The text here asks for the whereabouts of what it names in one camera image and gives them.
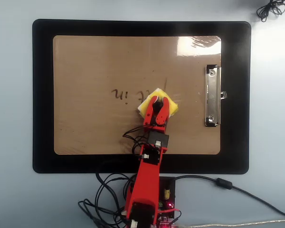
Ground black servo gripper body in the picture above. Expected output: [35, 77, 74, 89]
[143, 123, 170, 148]

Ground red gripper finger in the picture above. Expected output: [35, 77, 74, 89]
[143, 95, 159, 126]
[155, 96, 171, 126]

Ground yellow sponge with black knob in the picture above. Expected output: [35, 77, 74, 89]
[137, 87, 181, 119]

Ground black controller board box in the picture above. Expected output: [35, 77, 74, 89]
[158, 177, 177, 220]

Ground brown clipboard board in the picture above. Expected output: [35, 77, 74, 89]
[52, 35, 222, 155]

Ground red circuit board with led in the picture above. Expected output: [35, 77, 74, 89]
[152, 218, 180, 228]

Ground silver metal clipboard clip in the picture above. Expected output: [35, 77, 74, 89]
[205, 64, 228, 127]

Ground black rectangular desk mat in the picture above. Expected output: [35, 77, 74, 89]
[32, 19, 252, 174]

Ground thin black servo wires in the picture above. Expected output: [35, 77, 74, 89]
[122, 125, 150, 155]

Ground thin red wire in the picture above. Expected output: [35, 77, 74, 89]
[156, 208, 181, 225]

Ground black looped base cables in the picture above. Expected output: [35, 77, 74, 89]
[77, 172, 137, 228]

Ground black cable with ferrite bead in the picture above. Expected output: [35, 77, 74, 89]
[173, 175, 285, 219]

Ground silver braided usb cable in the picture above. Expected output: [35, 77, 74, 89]
[177, 218, 285, 228]

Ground coiled thin black cable bundle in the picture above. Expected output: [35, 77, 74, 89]
[256, 0, 285, 22]

